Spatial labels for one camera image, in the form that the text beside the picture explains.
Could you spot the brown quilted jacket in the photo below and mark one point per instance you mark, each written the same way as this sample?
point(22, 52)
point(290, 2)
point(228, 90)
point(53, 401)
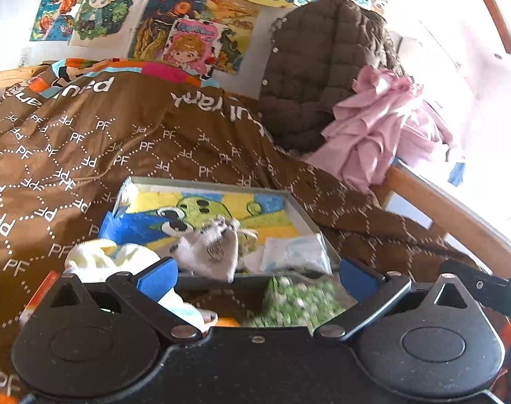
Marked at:
point(318, 50)

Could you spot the pink cloth pile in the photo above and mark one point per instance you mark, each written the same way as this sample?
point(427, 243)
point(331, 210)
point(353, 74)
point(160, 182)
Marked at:
point(385, 120)

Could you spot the glass jar of green stars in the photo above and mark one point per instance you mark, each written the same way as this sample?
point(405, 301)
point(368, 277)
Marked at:
point(295, 301)

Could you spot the brown PF patterned blanket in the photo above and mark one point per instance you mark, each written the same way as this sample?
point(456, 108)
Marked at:
point(64, 153)

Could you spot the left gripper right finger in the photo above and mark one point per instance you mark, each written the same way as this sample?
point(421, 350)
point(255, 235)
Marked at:
point(376, 295)

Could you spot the blond boy drawing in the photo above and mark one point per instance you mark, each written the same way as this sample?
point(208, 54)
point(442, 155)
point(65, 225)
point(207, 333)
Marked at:
point(105, 23)

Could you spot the orange girl drawing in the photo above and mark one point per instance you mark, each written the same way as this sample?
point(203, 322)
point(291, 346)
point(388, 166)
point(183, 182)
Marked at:
point(54, 20)

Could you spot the pink framed girl drawing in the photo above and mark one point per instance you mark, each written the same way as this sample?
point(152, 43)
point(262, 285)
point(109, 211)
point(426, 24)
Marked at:
point(193, 45)

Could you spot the white red small box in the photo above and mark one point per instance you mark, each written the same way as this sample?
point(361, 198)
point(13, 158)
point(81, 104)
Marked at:
point(38, 296)

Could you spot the grey tray with cartoon picture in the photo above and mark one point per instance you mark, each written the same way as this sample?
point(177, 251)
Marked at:
point(157, 212)

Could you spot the orange silicone cup sleeve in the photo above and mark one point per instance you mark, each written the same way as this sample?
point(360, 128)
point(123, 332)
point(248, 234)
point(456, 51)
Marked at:
point(227, 322)

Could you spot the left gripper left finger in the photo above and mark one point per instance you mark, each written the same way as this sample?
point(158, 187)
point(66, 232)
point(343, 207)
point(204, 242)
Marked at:
point(141, 293)

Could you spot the white quilted baby towel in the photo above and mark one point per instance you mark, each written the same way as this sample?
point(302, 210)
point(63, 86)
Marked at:
point(95, 260)

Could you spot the wet wipes packet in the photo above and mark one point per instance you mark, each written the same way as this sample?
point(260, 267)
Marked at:
point(307, 252)

